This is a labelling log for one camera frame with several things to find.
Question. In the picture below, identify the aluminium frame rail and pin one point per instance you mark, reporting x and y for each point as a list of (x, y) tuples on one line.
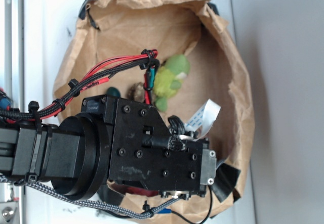
[(12, 77)]

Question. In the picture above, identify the green plush toy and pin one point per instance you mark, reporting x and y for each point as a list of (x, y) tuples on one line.
[(169, 79)]

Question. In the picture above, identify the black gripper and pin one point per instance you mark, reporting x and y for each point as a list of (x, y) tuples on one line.
[(145, 153)]

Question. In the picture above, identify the dark green cucumber toy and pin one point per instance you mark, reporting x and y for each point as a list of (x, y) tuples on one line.
[(112, 91)]

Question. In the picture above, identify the brown rough rock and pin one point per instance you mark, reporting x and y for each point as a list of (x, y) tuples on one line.
[(138, 93)]

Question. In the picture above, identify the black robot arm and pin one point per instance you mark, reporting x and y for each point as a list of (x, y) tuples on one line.
[(72, 156)]

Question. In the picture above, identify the brown paper bag bin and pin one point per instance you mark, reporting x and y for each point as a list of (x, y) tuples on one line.
[(218, 73)]

